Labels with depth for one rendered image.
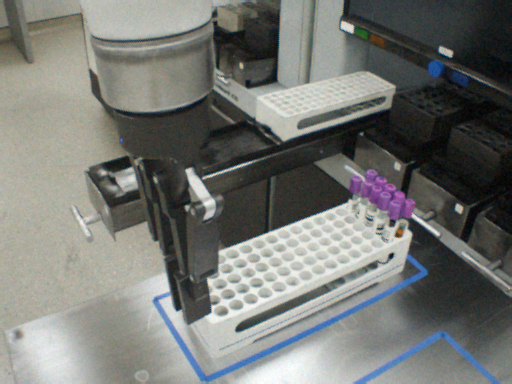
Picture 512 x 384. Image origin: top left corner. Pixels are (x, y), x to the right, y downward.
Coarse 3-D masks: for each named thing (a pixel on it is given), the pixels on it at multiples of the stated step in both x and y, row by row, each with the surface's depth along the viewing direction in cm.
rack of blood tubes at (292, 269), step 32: (320, 224) 71; (352, 224) 69; (224, 256) 64; (256, 256) 64; (288, 256) 65; (320, 256) 65; (352, 256) 66; (224, 288) 59; (256, 288) 59; (288, 288) 59; (320, 288) 67; (224, 320) 55; (256, 320) 63; (288, 320) 62; (224, 352) 59
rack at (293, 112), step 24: (360, 72) 115; (264, 96) 103; (288, 96) 104; (312, 96) 104; (336, 96) 105; (360, 96) 105; (384, 96) 109; (264, 120) 102; (288, 120) 97; (312, 120) 108; (336, 120) 104
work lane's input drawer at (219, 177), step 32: (224, 128) 103; (256, 128) 103; (352, 128) 106; (128, 160) 94; (224, 160) 93; (256, 160) 95; (288, 160) 100; (96, 192) 87; (128, 192) 84; (224, 192) 95; (128, 224) 86
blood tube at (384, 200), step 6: (384, 192) 66; (384, 198) 65; (390, 198) 65; (378, 204) 66; (384, 204) 65; (378, 210) 66; (384, 210) 66; (378, 216) 67; (384, 216) 66; (378, 222) 67; (384, 222) 67; (378, 228) 67; (378, 234) 68
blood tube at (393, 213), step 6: (390, 204) 64; (396, 204) 64; (390, 210) 64; (396, 210) 64; (390, 216) 64; (396, 216) 64; (390, 222) 65; (390, 228) 65; (384, 234) 66; (390, 234) 66; (384, 240) 67; (390, 240) 66; (384, 258) 68
